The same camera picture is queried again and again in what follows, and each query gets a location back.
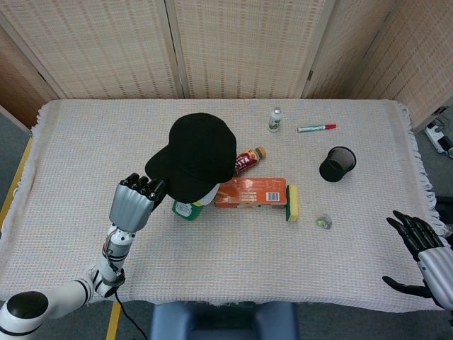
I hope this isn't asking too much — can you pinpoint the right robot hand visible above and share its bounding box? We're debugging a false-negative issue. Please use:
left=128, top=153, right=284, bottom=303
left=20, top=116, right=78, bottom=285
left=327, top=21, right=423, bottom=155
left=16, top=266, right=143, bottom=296
left=382, top=210, right=453, bottom=313

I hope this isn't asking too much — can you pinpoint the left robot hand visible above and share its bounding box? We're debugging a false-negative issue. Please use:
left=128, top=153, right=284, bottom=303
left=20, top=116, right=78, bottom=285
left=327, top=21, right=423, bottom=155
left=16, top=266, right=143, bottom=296
left=108, top=172, right=167, bottom=233

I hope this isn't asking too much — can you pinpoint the black baseball cap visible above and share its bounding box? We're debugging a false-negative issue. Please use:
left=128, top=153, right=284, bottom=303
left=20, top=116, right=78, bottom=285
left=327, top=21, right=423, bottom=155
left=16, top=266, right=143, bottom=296
left=145, top=112, right=238, bottom=205

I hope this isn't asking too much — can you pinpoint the white foam mannequin head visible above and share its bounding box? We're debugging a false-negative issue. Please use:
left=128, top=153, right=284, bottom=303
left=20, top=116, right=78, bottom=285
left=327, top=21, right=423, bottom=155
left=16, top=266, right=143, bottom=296
left=200, top=186, right=220, bottom=206

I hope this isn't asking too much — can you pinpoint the green yellow lidded container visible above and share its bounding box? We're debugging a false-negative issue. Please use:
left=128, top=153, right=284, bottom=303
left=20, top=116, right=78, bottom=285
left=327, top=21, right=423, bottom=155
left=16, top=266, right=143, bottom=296
left=171, top=198, right=205, bottom=222

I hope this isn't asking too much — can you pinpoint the white power strip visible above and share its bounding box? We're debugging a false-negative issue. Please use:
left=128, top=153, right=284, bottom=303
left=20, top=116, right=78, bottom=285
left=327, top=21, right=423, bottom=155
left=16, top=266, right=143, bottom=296
left=424, top=122, right=453, bottom=159

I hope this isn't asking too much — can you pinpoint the orange cardboard box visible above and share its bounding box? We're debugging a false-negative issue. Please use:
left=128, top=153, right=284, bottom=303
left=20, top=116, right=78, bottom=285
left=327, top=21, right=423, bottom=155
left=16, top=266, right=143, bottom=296
left=213, top=177, right=288, bottom=208

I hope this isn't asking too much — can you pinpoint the black mesh pen holder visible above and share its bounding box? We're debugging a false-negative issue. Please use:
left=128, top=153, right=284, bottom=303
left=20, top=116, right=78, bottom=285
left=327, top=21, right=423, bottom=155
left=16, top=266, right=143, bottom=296
left=319, top=147, right=357, bottom=183

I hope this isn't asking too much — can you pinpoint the Costa coffee bottle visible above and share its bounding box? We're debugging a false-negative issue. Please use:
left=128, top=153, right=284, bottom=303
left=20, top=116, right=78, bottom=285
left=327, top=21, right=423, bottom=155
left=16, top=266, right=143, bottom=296
left=234, top=146, right=268, bottom=175

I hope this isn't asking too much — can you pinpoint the white woven tablecloth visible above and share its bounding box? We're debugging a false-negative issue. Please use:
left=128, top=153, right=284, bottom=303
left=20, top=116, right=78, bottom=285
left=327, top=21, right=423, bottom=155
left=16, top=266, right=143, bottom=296
left=0, top=98, right=450, bottom=314

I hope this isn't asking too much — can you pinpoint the yellow green sponge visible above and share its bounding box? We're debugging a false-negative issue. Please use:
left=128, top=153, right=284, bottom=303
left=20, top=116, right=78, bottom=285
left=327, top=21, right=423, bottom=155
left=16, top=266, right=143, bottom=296
left=285, top=184, right=299, bottom=224

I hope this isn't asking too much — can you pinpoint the red capped marker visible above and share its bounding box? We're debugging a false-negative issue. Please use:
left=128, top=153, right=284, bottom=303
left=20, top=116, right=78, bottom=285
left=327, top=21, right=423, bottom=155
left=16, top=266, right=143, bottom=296
left=297, top=123, right=338, bottom=133

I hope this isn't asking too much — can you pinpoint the small white bottle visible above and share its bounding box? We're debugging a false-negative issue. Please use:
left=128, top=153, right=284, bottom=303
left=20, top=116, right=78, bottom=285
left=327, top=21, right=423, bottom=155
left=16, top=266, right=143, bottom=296
left=268, top=106, right=284, bottom=132

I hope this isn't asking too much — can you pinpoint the woven folding screen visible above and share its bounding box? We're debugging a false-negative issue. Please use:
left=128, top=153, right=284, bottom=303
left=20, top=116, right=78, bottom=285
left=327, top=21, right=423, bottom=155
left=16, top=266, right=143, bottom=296
left=0, top=0, right=453, bottom=132

